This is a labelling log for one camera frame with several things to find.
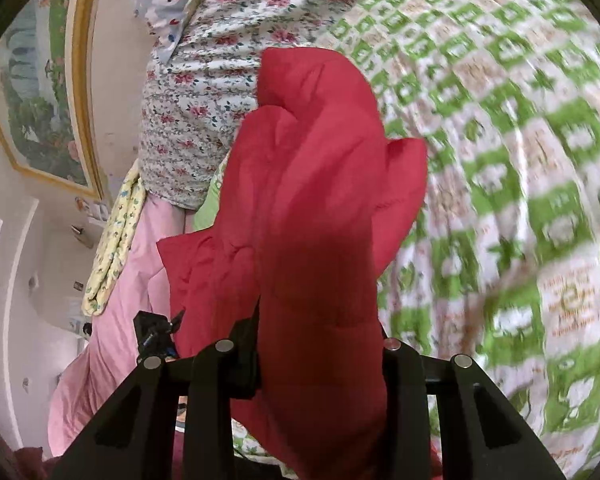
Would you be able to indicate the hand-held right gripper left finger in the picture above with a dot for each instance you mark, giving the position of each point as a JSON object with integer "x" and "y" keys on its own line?
{"x": 245, "y": 360}

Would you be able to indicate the red quilted jacket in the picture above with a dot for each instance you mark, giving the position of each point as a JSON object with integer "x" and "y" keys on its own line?
{"x": 305, "y": 210}

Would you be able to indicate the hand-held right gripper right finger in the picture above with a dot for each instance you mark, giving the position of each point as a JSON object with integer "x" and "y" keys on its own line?
{"x": 405, "y": 375}

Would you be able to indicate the pale dotted pillow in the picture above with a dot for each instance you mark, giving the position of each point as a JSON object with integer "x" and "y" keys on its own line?
{"x": 165, "y": 5}

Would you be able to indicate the pink floral quilt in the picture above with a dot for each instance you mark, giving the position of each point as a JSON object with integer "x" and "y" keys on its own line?
{"x": 195, "y": 110}

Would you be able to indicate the yellow floral blanket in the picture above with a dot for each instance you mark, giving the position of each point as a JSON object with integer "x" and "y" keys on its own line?
{"x": 115, "y": 240}

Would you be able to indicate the pink blanket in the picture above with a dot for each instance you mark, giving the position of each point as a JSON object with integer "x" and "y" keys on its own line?
{"x": 120, "y": 310}

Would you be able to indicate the gold framed picture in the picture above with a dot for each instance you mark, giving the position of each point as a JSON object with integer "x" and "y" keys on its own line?
{"x": 35, "y": 85}

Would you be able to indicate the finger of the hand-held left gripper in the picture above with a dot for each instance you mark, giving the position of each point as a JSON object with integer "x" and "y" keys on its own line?
{"x": 178, "y": 321}

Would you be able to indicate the green checked bedsheet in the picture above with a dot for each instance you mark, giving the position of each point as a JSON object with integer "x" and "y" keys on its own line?
{"x": 530, "y": 160}

